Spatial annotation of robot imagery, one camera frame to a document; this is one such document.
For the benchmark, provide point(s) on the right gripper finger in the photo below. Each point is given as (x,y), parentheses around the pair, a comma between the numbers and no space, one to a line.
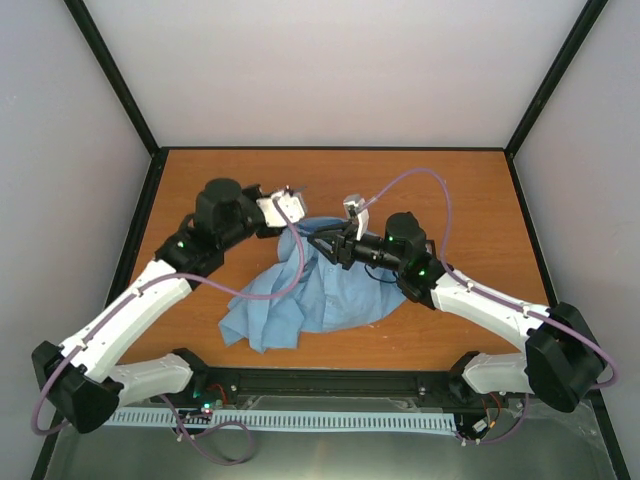
(319,230)
(326,245)

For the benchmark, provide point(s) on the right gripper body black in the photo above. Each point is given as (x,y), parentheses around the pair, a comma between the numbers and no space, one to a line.
(346,257)

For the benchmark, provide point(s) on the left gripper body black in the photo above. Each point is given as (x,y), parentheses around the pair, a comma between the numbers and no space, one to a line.
(274,234)

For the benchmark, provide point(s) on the light blue shirt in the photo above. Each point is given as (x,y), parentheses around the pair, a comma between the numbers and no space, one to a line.
(327,298)

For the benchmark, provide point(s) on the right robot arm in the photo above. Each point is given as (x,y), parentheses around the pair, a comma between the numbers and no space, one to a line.
(555,361)

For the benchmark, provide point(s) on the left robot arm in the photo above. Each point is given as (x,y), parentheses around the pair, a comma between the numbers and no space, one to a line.
(82,376)

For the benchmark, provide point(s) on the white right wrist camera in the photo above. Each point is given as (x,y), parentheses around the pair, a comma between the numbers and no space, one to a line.
(357,212)

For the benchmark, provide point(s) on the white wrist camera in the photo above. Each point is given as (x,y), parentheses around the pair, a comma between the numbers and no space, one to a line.
(357,212)
(288,202)

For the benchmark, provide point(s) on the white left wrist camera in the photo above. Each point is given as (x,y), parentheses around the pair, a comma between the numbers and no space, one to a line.
(288,202)

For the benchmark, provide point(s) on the light blue slotted cable duct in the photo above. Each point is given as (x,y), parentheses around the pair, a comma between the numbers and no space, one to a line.
(321,422)

